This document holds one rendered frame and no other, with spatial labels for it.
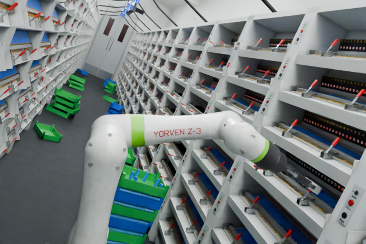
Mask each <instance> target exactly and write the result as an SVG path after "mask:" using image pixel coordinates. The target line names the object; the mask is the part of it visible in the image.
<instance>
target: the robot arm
mask: <svg viewBox="0 0 366 244"><path fill-rule="evenodd" d="M196 139H220V140H223V141H224V143H225V145H226V147H227V148H228V149H229V150H230V151H231V152H233V153H235V154H237V155H240V156H243V157H245V158H246V159H248V160H250V161H251V162H253V163H254V164H255V165H256V168H255V170H256V171H257V170H258V169H259V168H261V169H262V170H269V171H271V172H273V173H279V172H282V173H283V174H284V175H287V176H289V177H290V178H293V179H295V180H297V181H298V182H300V183H301V184H302V185H303V187H304V188H308V189H309V190H311V191H312V192H314V193H315V194H317V195H318V194H319V193H320V191H321V190H322V188H321V187H320V186H319V185H317V184H316V183H314V182H312V181H311V180H309V179H308V178H307V177H305V176H306V175H304V174H302V175H301V174H300V173H299V172H297V170H296V169H295V168H293V167H292V166H291V165H290V164H288V163H287V157H286V156H285V155H284V154H283V153H282V152H280V149H279V147H277V146H276V145H275V143H276V142H273V143H271V142H270V141H269V140H267V139H266V138H264V137H263V136H262V135H261V134H259V133H258V132H257V131H256V130H255V128H254V127H253V126H252V125H251V124H249V123H247V122H245V121H244V120H242V118H241V117H240V116H239V115H238V114H237V113H235V112H233V111H223V112H217V113H209V114H200V115H146V114H112V115H103V116H101V117H99V118H97V119H96V120H95V121H94V122H93V124H92V126H91V128H90V139H89V141H88V142H87V144H86V147H85V150H84V172H83V184H82V193H81V200H80V206H79V211H78V216H77V220H76V222H75V224H74V226H73V228H72V230H71V233H70V235H69V237H68V239H67V241H66V244H106V243H107V239H108V234H109V227H108V224H109V218H110V215H111V209H112V205H113V201H114V196H115V192H116V190H117V186H118V182H119V179H120V176H121V173H122V170H123V167H124V164H125V161H126V159H127V149H129V148H138V147H145V146H150V145H156V144H162V143H168V142H176V141H187V140H196Z"/></svg>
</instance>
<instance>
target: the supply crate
mask: <svg viewBox="0 0 366 244"><path fill-rule="evenodd" d="M132 171H134V172H135V173H136V171H137V169H136V168H132V167H129V166H125V165H124V167H123V170H122V173H121V176H120V179H119V182H118V186H119V187H123V188H127V189H130V190H134V191H137V192H142V193H146V194H149V195H152V196H157V197H161V198H165V197H166V194H167V192H168V190H169V188H170V186H169V185H167V184H166V185H165V184H164V183H163V181H162V180H161V178H160V174H161V172H159V171H157V173H156V174H153V173H149V174H148V176H147V178H146V181H145V182H144V181H142V180H143V178H144V176H145V174H146V171H143V170H140V171H139V174H138V179H137V181H134V178H133V177H134V175H135V173H134V175H133V177H132V180H130V179H129V177H130V174H131V172H132ZM157 178H159V179H160V181H159V183H158V185H157V187H156V186H154V184H155V182H156V180H157ZM160 183H162V184H163V186H162V188H160V187H159V185H160Z"/></svg>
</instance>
